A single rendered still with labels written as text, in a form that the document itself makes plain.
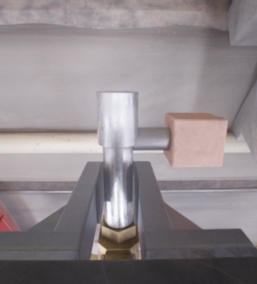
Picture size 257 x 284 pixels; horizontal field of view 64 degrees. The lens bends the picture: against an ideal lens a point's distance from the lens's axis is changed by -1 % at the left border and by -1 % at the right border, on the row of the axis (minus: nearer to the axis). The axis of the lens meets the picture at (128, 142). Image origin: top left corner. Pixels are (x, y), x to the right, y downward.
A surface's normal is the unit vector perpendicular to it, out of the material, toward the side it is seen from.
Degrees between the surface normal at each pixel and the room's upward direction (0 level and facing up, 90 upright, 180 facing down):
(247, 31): 40
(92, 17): 7
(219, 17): 3
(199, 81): 0
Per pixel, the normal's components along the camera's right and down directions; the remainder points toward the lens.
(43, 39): 0.02, 0.65
